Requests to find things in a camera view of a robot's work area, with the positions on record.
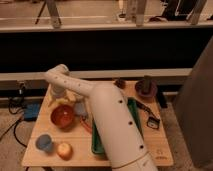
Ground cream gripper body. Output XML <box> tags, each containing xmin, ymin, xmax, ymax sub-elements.
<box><xmin>50</xmin><ymin>91</ymin><xmax>76</xmax><ymax>104</ymax></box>

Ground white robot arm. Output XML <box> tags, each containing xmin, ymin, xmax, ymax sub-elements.
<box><xmin>44</xmin><ymin>64</ymin><xmax>158</xmax><ymax>171</ymax></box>

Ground red bowl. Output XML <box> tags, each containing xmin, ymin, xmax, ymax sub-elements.
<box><xmin>50</xmin><ymin>105</ymin><xmax>75</xmax><ymax>129</ymax></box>

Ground wooden table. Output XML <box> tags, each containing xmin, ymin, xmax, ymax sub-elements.
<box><xmin>22</xmin><ymin>91</ymin><xmax>174</xmax><ymax>167</ymax></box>

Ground blue power box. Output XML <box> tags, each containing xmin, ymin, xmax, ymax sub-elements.
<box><xmin>24</xmin><ymin>103</ymin><xmax>41</xmax><ymax>121</ymax></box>

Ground blue cup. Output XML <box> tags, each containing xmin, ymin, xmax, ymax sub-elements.
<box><xmin>35</xmin><ymin>134</ymin><xmax>53</xmax><ymax>153</ymax></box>

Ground purple grapes bunch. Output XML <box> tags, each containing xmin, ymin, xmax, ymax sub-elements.
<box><xmin>114</xmin><ymin>78</ymin><xmax>126</xmax><ymax>89</ymax></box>

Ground apple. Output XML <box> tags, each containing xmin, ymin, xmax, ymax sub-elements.
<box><xmin>56</xmin><ymin>142</ymin><xmax>72</xmax><ymax>160</ymax></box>

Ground green plastic tray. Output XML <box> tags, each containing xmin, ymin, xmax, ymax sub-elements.
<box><xmin>91</xmin><ymin>97</ymin><xmax>143</xmax><ymax>155</ymax></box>

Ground black cables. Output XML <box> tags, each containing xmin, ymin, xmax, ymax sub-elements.
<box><xmin>0</xmin><ymin>81</ymin><xmax>28</xmax><ymax>148</ymax></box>

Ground black handled brush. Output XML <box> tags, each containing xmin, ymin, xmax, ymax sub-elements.
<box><xmin>136</xmin><ymin>101</ymin><xmax>160</xmax><ymax>130</ymax></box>

